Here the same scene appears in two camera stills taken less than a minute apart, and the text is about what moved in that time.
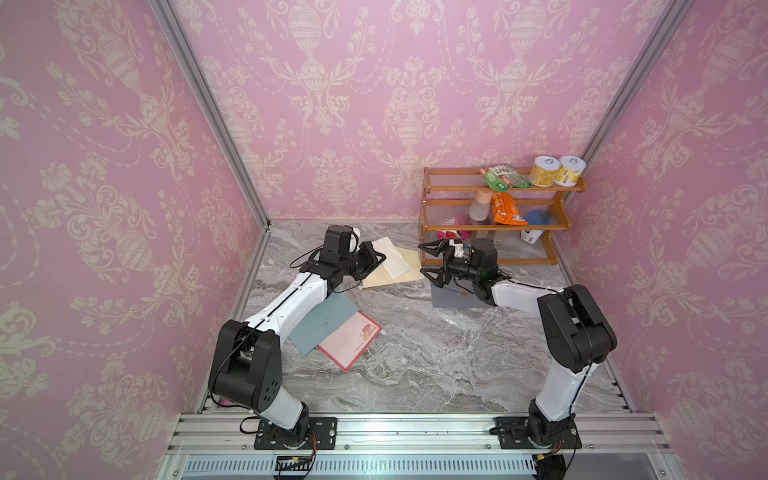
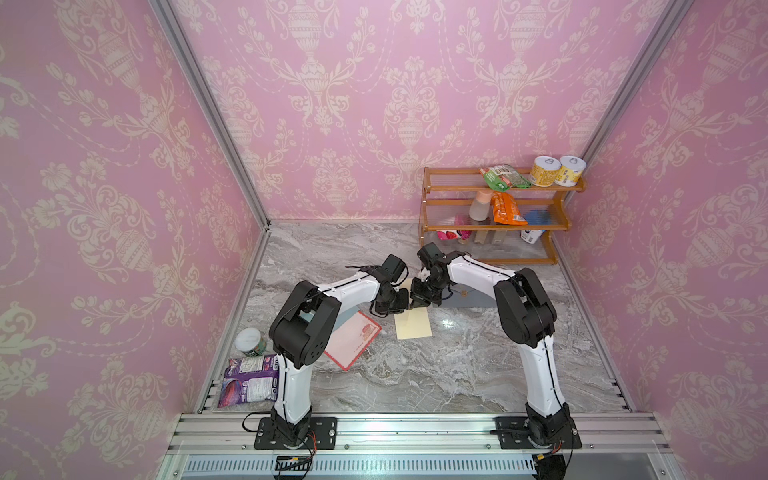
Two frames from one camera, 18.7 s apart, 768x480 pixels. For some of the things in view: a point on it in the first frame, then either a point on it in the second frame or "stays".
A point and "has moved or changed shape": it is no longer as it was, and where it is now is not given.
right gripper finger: x=436 y=247 -> x=420 y=293
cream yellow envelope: x=380 y=276 has moved or changed shape
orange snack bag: x=505 y=209 stays
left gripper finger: x=374 y=258 -> x=401 y=301
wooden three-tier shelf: x=512 y=213 stays
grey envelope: x=456 y=295 stays
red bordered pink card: x=349 y=345 stays
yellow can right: x=570 y=170 stays
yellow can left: x=544 y=171 stays
